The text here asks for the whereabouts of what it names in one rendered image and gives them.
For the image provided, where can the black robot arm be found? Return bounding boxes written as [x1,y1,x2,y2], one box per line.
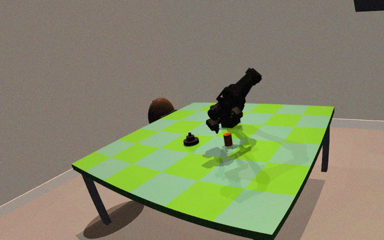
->
[207,68,262,121]

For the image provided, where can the orange knob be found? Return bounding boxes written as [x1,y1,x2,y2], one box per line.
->
[223,132,233,147]

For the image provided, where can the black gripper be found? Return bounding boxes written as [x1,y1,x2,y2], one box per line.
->
[206,107,244,134]

